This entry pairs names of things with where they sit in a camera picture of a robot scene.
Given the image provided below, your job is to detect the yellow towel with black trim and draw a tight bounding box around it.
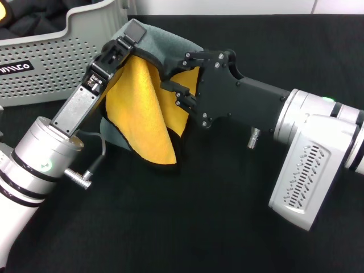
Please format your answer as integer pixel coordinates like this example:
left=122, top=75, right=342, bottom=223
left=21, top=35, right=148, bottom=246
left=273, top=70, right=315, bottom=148
left=0, top=2, right=8, bottom=29

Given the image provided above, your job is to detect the grey and yellow towel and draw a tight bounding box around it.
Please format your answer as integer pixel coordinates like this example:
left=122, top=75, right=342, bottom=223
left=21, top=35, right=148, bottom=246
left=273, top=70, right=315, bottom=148
left=96, top=18, right=206, bottom=175

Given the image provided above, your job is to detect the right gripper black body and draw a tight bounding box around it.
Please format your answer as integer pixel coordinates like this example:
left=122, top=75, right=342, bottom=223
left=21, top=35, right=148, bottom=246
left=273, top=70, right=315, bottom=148
left=194, top=49, right=291, bottom=135

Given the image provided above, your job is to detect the right gripper cable with plug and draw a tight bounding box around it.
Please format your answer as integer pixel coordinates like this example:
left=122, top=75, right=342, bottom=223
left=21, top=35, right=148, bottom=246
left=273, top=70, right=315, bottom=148
left=247, top=126, right=263, bottom=150

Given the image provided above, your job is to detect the grey perforated storage box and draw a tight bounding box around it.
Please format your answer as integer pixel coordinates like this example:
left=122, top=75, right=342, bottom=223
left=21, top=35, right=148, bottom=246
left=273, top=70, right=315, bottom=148
left=0, top=0, right=138, bottom=108

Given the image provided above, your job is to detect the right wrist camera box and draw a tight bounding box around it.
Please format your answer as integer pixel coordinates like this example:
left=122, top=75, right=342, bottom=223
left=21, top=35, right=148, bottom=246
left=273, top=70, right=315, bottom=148
left=268, top=113, right=361, bottom=231

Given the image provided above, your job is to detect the black cloth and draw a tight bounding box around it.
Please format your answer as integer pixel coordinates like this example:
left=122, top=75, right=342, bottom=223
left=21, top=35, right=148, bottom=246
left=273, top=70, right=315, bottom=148
left=0, top=0, right=102, bottom=38

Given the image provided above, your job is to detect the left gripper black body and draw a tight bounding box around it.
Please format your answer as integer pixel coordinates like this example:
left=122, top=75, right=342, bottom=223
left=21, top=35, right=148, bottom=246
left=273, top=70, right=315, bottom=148
left=50, top=39, right=135, bottom=140

